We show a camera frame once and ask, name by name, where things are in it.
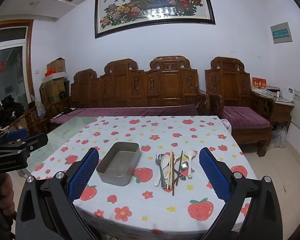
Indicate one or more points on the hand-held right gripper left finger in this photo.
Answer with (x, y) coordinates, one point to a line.
(83, 175)

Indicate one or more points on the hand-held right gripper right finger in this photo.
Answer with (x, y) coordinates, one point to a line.
(213, 175)

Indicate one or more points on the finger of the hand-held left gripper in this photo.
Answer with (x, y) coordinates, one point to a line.
(16, 133)
(36, 140)

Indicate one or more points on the large metal spoon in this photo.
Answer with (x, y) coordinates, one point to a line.
(184, 165)

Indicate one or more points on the rectangular metal tin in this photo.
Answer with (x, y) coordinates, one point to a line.
(115, 177)

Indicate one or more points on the light wooden chopstick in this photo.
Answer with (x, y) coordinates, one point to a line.
(169, 170)

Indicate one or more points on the metal fork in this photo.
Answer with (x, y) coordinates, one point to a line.
(161, 172)

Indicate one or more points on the person's left hand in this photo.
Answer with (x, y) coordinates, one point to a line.
(5, 190)

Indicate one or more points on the wooden chair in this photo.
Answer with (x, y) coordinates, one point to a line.
(32, 120)

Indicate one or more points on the black clothes pile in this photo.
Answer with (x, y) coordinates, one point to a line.
(7, 111)

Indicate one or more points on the crumpled clear plastic bag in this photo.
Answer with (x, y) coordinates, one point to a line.
(38, 110)

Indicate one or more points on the small black fan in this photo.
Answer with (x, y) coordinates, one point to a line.
(62, 95)

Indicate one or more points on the large cardboard boxes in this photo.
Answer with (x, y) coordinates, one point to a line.
(52, 90)

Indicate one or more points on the purple armchair cushion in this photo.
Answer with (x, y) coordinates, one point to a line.
(245, 117)

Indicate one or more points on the white board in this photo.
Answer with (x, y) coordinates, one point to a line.
(55, 77)

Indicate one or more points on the red plastic bag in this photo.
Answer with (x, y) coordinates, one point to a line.
(50, 73)

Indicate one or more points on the red paper window decoration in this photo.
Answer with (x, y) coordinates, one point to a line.
(0, 66)

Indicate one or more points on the strawberry print tablecloth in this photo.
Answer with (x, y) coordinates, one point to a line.
(150, 135)

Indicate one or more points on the small cardboard box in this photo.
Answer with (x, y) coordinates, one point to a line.
(57, 65)

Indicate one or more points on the long purple sofa cushion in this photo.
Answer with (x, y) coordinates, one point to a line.
(130, 111)

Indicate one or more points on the carved wooden armchair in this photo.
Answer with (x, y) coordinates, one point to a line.
(227, 82)

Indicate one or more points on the wooden side table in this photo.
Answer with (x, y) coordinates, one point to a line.
(282, 110)

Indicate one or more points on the red gift box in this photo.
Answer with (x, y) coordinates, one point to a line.
(258, 83)

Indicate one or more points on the carved wooden sofa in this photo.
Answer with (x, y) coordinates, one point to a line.
(170, 80)

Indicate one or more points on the white device box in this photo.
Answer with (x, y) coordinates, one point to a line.
(288, 91)

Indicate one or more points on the framed peacock painting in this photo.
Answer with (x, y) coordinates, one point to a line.
(152, 2)

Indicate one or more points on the wooden door frame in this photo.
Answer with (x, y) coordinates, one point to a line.
(30, 62)

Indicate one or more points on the grey wall electrical panel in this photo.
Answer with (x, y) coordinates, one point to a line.
(281, 32)

